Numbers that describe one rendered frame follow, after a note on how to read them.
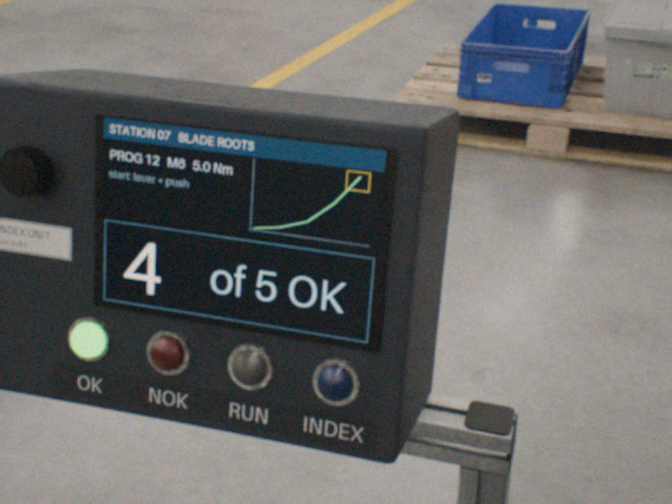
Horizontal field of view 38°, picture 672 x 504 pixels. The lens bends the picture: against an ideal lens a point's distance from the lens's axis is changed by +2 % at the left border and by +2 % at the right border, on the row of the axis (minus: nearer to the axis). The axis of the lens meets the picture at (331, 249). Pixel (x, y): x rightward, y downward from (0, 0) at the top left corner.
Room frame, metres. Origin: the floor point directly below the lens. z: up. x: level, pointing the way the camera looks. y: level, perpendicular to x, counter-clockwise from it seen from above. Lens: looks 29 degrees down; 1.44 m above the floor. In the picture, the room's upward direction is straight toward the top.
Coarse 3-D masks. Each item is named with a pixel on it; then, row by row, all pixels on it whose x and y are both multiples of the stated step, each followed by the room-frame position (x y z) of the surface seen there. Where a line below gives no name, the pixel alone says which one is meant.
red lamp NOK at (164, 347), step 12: (156, 336) 0.46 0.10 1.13; (168, 336) 0.46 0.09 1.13; (180, 336) 0.46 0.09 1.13; (156, 348) 0.46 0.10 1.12; (168, 348) 0.45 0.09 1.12; (180, 348) 0.46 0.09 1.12; (156, 360) 0.45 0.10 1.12; (168, 360) 0.45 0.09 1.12; (180, 360) 0.45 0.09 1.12; (168, 372) 0.46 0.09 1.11; (180, 372) 0.46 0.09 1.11
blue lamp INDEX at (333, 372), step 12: (336, 360) 0.43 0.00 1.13; (324, 372) 0.43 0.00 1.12; (336, 372) 0.43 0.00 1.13; (348, 372) 0.43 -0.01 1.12; (324, 384) 0.43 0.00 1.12; (336, 384) 0.42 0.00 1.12; (348, 384) 0.42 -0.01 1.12; (360, 384) 0.43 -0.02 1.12; (324, 396) 0.43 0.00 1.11; (336, 396) 0.42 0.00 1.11; (348, 396) 0.43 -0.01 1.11
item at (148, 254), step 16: (112, 224) 0.49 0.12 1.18; (128, 224) 0.49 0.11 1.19; (144, 224) 0.48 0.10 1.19; (112, 240) 0.49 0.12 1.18; (128, 240) 0.48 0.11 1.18; (144, 240) 0.48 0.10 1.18; (160, 240) 0.48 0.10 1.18; (176, 240) 0.48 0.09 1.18; (112, 256) 0.48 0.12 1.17; (128, 256) 0.48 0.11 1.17; (144, 256) 0.48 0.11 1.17; (160, 256) 0.48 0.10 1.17; (176, 256) 0.47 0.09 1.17; (112, 272) 0.48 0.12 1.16; (128, 272) 0.48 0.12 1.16; (144, 272) 0.48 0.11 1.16; (160, 272) 0.47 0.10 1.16; (176, 272) 0.47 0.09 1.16; (112, 288) 0.48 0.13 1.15; (128, 288) 0.48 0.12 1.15; (144, 288) 0.47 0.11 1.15; (160, 288) 0.47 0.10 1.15; (176, 288) 0.47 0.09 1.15; (128, 304) 0.47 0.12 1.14; (144, 304) 0.47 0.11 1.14; (160, 304) 0.47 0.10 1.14; (176, 304) 0.47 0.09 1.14
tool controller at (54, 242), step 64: (0, 128) 0.52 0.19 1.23; (64, 128) 0.51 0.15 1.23; (128, 128) 0.50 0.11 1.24; (192, 128) 0.49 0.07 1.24; (256, 128) 0.48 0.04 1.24; (320, 128) 0.47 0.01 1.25; (384, 128) 0.46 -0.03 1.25; (448, 128) 0.51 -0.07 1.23; (0, 192) 0.51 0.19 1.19; (64, 192) 0.50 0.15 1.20; (128, 192) 0.49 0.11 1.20; (192, 192) 0.48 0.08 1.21; (256, 192) 0.47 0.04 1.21; (320, 192) 0.46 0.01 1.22; (384, 192) 0.45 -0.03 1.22; (448, 192) 0.53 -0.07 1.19; (0, 256) 0.50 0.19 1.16; (64, 256) 0.49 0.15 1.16; (192, 256) 0.47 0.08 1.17; (256, 256) 0.46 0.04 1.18; (320, 256) 0.45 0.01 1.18; (384, 256) 0.44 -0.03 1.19; (0, 320) 0.49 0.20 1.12; (64, 320) 0.48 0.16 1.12; (128, 320) 0.47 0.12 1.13; (192, 320) 0.46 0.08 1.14; (256, 320) 0.45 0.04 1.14; (320, 320) 0.44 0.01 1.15; (384, 320) 0.44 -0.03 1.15; (0, 384) 0.48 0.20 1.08; (64, 384) 0.47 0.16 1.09; (128, 384) 0.46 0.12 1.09; (192, 384) 0.45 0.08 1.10; (384, 384) 0.43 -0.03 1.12; (320, 448) 0.43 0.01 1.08; (384, 448) 0.42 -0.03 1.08
